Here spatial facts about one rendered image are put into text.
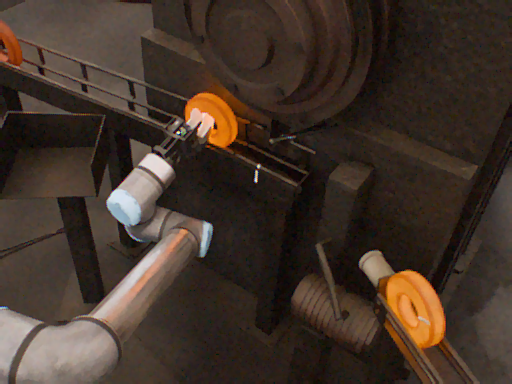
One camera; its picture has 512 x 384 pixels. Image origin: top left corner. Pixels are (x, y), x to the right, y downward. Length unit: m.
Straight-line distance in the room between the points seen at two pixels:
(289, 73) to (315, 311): 0.61
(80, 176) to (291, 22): 0.80
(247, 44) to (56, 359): 0.67
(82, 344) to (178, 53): 0.87
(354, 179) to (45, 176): 0.84
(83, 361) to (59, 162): 0.81
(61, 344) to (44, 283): 1.19
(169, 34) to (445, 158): 0.83
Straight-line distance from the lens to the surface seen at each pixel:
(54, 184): 1.67
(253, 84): 1.26
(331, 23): 1.15
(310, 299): 1.48
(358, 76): 1.21
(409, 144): 1.40
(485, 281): 2.37
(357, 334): 1.47
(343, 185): 1.37
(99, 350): 1.06
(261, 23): 1.17
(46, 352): 1.04
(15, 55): 2.15
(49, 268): 2.26
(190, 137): 1.49
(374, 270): 1.35
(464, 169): 1.38
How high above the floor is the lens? 1.73
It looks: 44 degrees down
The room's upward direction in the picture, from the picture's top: 4 degrees clockwise
